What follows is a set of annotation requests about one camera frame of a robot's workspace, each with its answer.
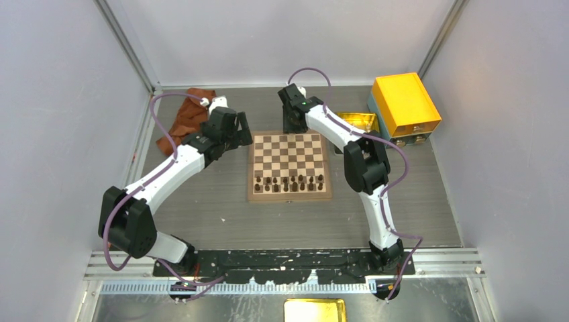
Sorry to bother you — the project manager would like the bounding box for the brown cloth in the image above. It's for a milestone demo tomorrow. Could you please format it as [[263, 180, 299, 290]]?
[[168, 88, 217, 146]]

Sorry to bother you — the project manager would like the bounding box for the gold metal tin tray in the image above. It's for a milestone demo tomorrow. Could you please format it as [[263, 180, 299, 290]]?
[[337, 112, 380, 132]]

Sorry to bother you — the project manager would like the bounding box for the wooden chessboard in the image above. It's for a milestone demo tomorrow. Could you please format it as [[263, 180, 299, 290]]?
[[247, 130, 332, 203]]

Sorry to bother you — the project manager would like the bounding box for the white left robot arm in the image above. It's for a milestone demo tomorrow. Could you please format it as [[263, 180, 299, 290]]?
[[98, 107, 253, 277]]

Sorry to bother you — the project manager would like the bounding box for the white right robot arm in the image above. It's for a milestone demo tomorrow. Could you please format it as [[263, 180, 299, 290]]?
[[278, 83, 404, 276]]

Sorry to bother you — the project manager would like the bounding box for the gold tin lid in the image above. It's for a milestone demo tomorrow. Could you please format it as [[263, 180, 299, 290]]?
[[283, 298, 347, 322]]

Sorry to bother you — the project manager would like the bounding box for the aluminium front rail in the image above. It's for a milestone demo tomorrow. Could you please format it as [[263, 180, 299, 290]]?
[[84, 248, 486, 301]]

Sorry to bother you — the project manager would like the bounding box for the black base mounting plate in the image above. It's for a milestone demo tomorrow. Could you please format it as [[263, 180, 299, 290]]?
[[168, 248, 408, 285]]

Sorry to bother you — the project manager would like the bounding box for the yellow drawer box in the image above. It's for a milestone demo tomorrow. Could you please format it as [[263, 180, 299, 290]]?
[[367, 72, 442, 148]]

